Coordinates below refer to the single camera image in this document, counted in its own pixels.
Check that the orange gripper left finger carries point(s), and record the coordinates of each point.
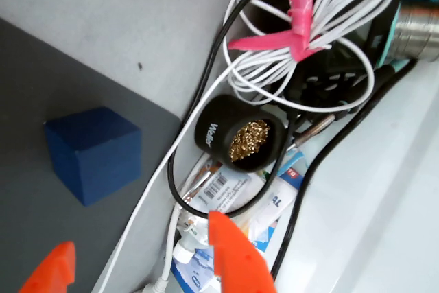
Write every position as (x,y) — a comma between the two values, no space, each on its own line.
(56,265)

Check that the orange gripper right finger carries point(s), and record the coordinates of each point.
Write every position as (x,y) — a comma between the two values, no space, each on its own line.
(240,258)

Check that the blue cube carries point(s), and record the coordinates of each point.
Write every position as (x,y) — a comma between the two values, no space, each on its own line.
(96,155)

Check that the white blue glue tube pack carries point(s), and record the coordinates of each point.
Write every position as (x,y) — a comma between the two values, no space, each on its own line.
(274,200)

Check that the blue white card red label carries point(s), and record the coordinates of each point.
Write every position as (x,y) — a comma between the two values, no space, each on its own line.
(293,171)

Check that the soldering iron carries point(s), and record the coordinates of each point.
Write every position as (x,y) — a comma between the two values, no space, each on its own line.
(313,131)

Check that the black brass wool tip cleaner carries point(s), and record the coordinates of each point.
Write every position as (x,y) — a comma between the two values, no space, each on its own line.
(219,111)

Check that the dark grey mat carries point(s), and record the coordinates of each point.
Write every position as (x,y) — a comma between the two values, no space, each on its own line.
(34,94)

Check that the black teal soldering stand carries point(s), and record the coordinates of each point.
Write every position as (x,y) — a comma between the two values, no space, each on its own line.
(326,83)

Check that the pink tape tie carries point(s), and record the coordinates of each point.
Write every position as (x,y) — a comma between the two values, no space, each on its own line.
(302,22)

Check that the teal solder spool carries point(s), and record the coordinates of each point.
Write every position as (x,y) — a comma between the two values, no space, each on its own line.
(418,32)

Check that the white window frame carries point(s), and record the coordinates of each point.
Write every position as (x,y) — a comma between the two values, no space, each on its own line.
(377,186)

